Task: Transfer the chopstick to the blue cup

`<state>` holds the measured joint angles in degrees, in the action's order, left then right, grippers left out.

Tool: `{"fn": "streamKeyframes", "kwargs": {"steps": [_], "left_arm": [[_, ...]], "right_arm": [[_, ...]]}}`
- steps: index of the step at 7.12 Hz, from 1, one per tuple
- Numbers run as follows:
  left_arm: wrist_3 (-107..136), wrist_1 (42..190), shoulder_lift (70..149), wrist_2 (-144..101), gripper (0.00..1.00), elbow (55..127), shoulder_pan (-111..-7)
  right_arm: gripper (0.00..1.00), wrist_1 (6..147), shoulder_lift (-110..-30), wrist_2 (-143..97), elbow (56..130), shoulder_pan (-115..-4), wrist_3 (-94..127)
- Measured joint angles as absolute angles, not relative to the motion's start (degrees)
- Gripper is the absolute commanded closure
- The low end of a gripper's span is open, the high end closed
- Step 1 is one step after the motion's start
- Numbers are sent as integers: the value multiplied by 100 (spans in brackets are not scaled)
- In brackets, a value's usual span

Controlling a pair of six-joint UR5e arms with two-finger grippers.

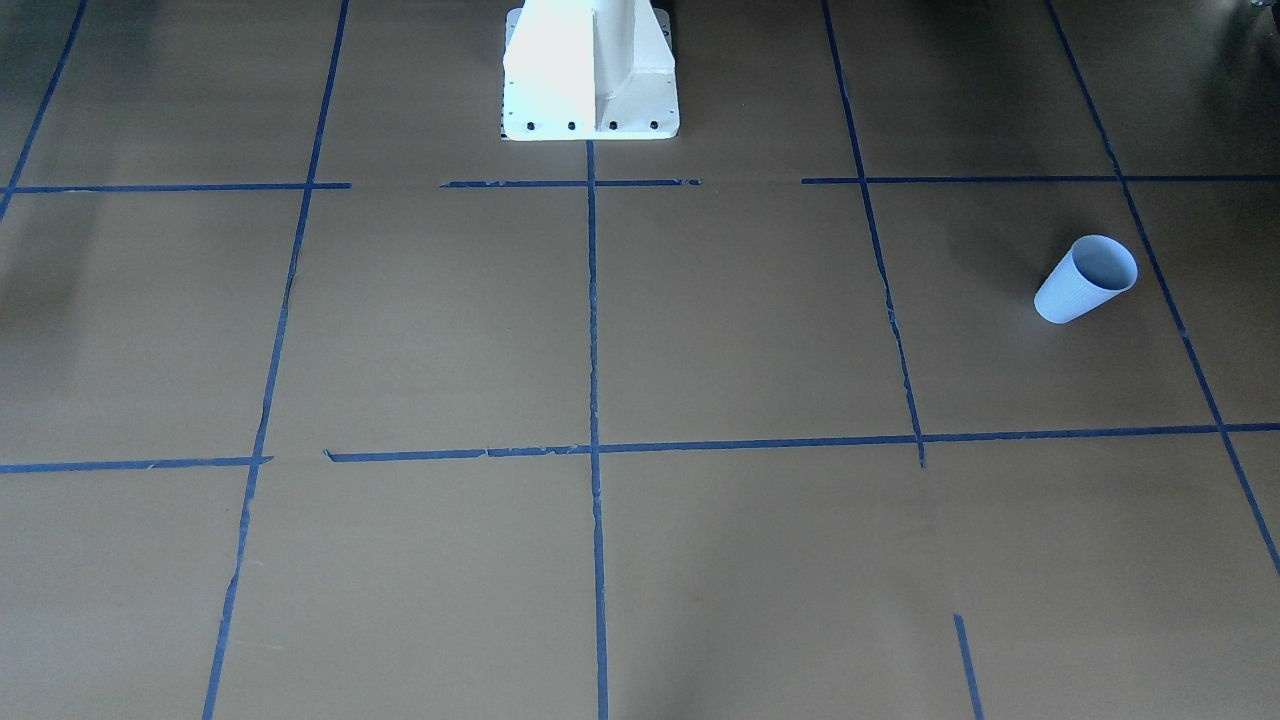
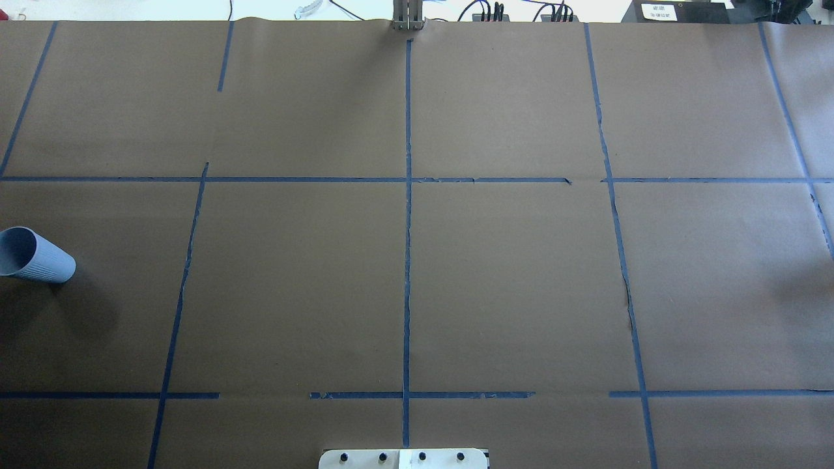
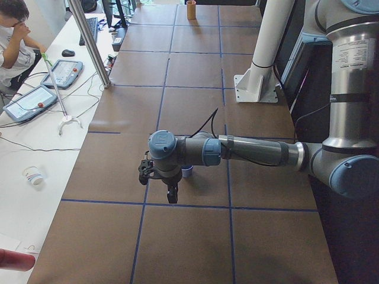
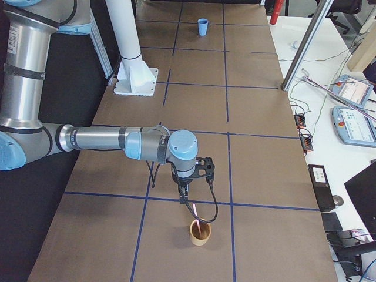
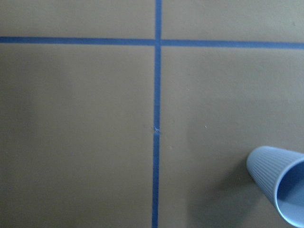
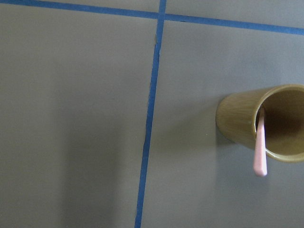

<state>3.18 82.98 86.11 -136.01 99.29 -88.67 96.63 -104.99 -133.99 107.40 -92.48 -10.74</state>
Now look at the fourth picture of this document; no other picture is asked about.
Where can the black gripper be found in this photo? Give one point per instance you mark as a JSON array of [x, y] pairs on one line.
[[183, 182]]

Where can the pink chopstick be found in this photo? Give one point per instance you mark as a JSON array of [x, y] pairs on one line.
[[196, 217]]

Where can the blue plastic cup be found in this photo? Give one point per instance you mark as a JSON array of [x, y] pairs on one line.
[[202, 24]]

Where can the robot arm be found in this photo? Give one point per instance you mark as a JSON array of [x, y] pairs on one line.
[[24, 138]]

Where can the wooden bamboo cup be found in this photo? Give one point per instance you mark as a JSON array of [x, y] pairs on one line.
[[194, 236]]

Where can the orange black connector board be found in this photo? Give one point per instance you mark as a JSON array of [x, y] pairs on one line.
[[300, 120]]

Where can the black power adapter box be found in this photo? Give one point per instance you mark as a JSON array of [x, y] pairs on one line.
[[321, 187]]

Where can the black laptop corner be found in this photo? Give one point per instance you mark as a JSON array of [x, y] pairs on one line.
[[361, 190]]

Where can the lower teach pendant tablet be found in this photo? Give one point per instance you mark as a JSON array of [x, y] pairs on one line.
[[352, 127]]

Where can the teach pendant tablet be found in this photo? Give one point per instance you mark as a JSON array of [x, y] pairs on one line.
[[352, 127], [353, 90]]

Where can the upper teach pendant tablet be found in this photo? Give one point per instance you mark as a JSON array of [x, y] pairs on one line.
[[353, 90]]

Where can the red cylinder bottle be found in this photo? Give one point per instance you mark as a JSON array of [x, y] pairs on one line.
[[278, 4]]

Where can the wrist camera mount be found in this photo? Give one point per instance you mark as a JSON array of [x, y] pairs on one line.
[[204, 167]]

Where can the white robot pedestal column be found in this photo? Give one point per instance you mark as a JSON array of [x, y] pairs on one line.
[[134, 76]]

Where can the aluminium frame post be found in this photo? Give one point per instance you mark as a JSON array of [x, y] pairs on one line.
[[315, 23]]

